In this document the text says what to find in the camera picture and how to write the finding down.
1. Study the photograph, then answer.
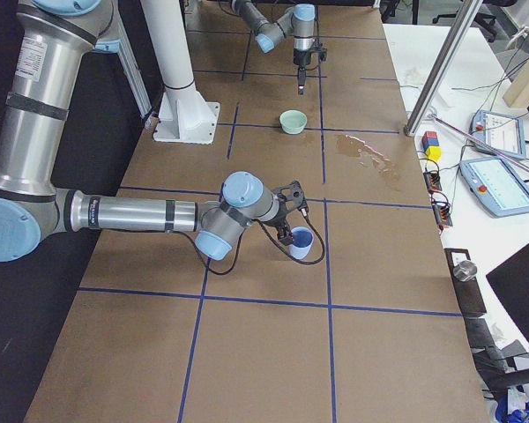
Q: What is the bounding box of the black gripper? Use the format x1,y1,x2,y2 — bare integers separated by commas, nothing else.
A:
268,181,309,246
293,37,327,94

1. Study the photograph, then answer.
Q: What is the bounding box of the light blue paper cup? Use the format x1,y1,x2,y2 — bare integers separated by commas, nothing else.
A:
289,226,314,260

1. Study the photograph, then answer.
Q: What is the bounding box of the mint green bowl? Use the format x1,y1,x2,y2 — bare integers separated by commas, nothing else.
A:
279,109,308,135

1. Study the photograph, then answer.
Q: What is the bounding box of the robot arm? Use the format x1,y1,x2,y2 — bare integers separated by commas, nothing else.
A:
0,1,307,262
230,1,327,95

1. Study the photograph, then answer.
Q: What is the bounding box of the red blue yellow block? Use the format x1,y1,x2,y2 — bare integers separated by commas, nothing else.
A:
421,130,442,161

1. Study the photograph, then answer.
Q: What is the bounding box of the orange black connector board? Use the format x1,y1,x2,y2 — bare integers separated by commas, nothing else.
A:
423,170,452,231

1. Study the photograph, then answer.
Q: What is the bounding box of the near teach pendant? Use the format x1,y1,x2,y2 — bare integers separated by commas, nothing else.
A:
459,158,529,218

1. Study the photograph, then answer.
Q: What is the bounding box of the teach pendant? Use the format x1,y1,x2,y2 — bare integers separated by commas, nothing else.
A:
470,110,526,160
459,158,529,218

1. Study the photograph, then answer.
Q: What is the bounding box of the far teach pendant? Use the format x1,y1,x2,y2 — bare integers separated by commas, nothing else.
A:
470,110,526,160

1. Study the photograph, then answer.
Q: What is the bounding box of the black computer monitor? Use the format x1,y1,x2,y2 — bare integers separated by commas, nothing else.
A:
486,242,529,343

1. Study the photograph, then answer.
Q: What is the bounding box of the long metal rod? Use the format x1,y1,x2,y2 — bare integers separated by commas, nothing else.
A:
427,112,529,182

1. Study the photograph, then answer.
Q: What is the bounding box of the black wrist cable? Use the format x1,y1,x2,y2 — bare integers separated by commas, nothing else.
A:
192,206,326,277

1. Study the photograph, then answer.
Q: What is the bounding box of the white pedestal column base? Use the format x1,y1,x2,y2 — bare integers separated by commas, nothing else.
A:
141,0,220,145

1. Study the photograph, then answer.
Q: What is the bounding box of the aluminium frame post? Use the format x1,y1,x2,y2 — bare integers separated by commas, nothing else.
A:
404,0,483,137

